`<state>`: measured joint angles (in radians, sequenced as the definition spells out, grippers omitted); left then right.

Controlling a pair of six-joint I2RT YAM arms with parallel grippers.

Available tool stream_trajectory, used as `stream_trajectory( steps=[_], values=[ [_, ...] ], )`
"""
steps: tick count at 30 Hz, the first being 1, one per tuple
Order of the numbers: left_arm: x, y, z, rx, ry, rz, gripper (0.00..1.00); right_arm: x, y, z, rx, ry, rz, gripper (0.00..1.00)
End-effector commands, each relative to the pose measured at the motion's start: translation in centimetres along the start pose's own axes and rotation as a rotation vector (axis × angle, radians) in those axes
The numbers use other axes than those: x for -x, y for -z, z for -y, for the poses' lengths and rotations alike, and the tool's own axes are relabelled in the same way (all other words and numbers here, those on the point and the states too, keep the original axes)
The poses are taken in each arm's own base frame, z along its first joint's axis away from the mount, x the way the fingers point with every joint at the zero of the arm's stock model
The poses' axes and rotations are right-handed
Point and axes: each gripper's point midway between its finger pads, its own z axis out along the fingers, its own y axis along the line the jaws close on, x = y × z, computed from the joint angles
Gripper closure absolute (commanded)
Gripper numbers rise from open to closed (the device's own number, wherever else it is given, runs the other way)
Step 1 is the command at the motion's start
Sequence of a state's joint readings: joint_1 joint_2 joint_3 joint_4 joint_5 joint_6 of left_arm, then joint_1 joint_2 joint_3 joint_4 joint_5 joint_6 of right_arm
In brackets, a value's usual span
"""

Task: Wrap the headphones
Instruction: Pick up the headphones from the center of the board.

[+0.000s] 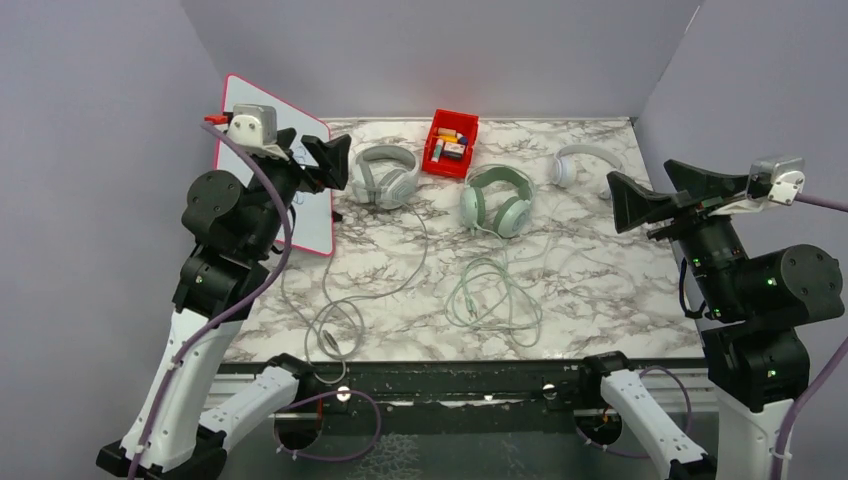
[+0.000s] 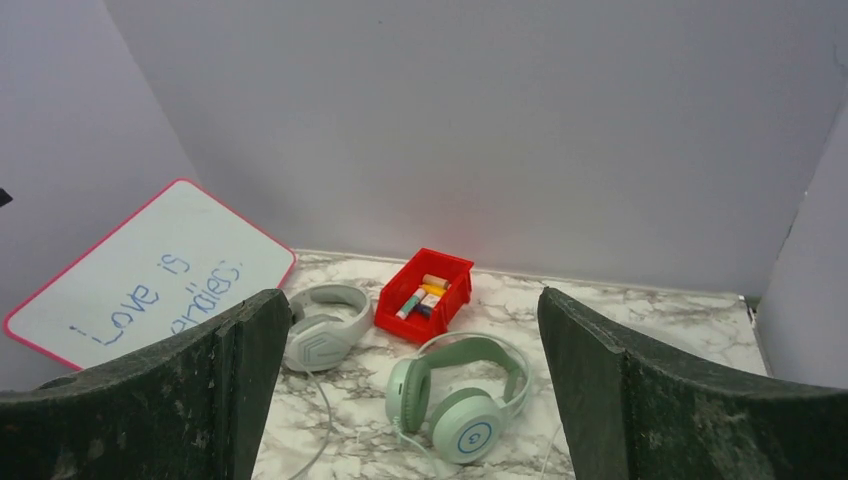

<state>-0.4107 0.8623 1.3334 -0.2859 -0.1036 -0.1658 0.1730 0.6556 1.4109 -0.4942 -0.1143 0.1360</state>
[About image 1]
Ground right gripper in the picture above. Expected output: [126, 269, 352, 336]
[610, 156, 751, 315]

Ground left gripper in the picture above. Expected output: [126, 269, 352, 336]
[249, 127, 352, 257]

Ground grey white gaming headset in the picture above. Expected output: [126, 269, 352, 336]
[352, 145, 422, 210]

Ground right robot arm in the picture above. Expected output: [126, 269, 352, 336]
[576, 156, 846, 479]

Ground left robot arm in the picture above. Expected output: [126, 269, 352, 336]
[96, 123, 351, 479]

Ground white headphones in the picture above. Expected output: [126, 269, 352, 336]
[549, 144, 625, 189]

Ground green headphones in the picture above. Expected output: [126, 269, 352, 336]
[459, 163, 536, 239]

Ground pink framed whiteboard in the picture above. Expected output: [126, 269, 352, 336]
[214, 73, 335, 256]

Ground white green glue stick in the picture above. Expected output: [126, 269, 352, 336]
[430, 138, 444, 163]

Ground red plastic bin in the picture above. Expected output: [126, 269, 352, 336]
[422, 109, 479, 179]

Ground white small box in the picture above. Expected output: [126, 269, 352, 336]
[441, 142, 466, 161]

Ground green headphone cable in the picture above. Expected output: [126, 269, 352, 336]
[443, 228, 545, 349]

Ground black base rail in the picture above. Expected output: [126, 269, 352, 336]
[205, 359, 714, 437]

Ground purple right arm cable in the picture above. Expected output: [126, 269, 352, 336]
[574, 192, 848, 480]

